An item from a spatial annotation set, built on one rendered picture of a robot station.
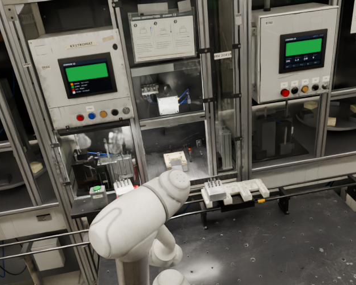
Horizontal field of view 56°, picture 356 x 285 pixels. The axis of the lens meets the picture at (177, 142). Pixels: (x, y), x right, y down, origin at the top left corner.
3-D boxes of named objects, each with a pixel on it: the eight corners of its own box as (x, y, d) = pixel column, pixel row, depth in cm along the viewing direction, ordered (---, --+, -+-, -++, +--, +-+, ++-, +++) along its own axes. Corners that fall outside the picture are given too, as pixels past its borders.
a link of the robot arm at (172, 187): (161, 180, 114) (130, 200, 106) (179, 152, 100) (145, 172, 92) (185, 210, 110) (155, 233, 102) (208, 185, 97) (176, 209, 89)
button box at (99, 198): (94, 210, 185) (89, 193, 179) (95, 202, 192) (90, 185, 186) (108, 207, 185) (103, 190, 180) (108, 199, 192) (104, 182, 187)
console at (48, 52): (53, 132, 172) (25, 41, 151) (62, 112, 197) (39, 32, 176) (134, 120, 175) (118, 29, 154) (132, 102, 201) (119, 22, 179)
